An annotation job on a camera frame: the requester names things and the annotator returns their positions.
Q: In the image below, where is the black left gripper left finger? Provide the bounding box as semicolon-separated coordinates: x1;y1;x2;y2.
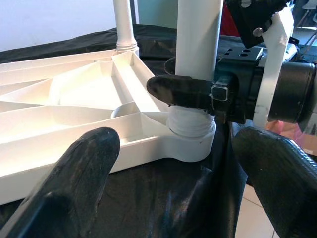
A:
0;126;121;238

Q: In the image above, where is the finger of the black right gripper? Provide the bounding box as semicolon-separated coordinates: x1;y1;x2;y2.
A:
164;57;177;75
146;75;215;111

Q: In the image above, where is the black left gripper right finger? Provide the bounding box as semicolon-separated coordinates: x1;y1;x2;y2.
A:
232;126;317;238

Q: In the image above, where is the white plastic table leg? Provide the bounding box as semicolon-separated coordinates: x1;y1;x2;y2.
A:
167;0;222;138
113;0;138;54

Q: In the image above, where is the white plastic table top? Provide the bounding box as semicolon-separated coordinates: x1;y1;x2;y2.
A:
0;48;217;206

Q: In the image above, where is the pink plastic bag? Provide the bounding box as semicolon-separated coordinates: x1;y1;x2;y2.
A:
266;120;317;157

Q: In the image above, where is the dark red cloth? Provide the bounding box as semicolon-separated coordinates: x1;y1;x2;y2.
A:
219;4;242;38

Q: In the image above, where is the black plastic table cloth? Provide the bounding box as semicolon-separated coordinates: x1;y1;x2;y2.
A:
0;23;317;238

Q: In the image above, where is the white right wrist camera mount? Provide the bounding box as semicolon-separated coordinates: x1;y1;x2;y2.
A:
224;0;296;127

